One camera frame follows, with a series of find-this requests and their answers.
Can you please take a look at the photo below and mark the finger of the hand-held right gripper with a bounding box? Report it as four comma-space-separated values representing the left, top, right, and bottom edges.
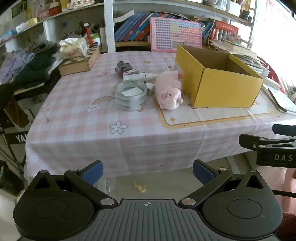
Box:
239, 134, 296, 151
272, 124, 296, 135

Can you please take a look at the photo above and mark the clear tape roll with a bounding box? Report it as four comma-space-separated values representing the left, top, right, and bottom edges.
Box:
114, 80, 148, 112

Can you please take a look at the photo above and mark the pink learning board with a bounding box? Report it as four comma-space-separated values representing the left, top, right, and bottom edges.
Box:
149, 17, 203, 52

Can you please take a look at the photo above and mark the red book box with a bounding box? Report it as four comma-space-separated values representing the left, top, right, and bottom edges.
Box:
215, 21, 238, 35

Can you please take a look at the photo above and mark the clear plastic bag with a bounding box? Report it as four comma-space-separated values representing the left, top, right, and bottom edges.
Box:
97, 177, 116, 193

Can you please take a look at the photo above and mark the white plastic bottle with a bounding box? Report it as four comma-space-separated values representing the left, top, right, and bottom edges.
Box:
122, 72, 158, 82

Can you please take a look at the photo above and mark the grey toy car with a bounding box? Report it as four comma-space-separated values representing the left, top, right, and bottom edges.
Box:
115, 61, 133, 75

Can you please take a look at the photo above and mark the yellow cardboard box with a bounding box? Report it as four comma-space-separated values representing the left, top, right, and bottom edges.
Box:
174, 44, 264, 108

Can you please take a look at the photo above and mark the grey cloth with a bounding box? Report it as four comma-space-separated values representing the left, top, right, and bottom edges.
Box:
30, 39, 55, 54

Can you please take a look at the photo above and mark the floral fabric basket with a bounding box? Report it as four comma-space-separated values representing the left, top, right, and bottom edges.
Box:
69, 0, 95, 6

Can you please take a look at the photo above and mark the floral tissue pack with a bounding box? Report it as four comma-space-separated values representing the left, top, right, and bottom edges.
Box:
58, 37, 89, 59

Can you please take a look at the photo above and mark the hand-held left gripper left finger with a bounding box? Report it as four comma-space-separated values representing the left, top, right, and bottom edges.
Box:
28, 161, 118, 204

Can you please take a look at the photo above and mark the black smartphone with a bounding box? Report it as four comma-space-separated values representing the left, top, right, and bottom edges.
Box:
269, 89, 288, 113

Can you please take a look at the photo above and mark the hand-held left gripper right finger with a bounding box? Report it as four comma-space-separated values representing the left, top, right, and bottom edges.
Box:
179, 159, 270, 204

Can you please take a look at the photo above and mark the colourful craft bundle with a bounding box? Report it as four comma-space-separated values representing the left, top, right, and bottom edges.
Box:
222, 32, 242, 43

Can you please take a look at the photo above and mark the white bookshelf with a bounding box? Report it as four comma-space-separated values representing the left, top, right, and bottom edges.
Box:
0, 0, 259, 54

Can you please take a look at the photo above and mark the white tube pink label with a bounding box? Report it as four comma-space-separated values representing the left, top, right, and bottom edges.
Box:
122, 69, 145, 76

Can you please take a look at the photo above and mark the dark cloth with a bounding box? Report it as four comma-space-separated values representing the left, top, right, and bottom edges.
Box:
14, 44, 60, 85

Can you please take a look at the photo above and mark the black cable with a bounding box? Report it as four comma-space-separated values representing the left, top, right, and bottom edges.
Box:
270, 189, 296, 197

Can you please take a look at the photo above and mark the yellow wrapper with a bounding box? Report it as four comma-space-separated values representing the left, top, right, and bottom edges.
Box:
134, 182, 147, 193

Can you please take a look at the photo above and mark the green white box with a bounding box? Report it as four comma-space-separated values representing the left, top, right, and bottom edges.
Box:
90, 34, 101, 47

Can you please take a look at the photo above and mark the white power strip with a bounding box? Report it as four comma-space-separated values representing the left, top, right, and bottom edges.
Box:
261, 76, 281, 91

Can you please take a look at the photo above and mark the stack of papers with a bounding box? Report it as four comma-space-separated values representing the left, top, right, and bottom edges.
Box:
209, 38, 258, 62

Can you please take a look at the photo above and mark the purple cloth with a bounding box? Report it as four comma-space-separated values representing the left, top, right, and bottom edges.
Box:
0, 50, 35, 84

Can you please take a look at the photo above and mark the wooden chessboard box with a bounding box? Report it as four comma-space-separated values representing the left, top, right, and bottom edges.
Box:
58, 45, 101, 76

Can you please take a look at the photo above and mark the pink pig plush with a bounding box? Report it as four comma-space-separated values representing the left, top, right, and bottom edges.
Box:
154, 70, 184, 110

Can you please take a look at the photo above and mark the red white bottle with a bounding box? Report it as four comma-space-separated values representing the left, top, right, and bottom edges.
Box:
84, 23, 92, 45

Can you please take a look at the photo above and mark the black folding chair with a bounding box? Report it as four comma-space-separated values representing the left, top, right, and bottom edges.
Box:
0, 83, 53, 167

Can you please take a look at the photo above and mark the row of colourful books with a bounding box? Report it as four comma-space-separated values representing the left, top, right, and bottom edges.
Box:
114, 10, 216, 45

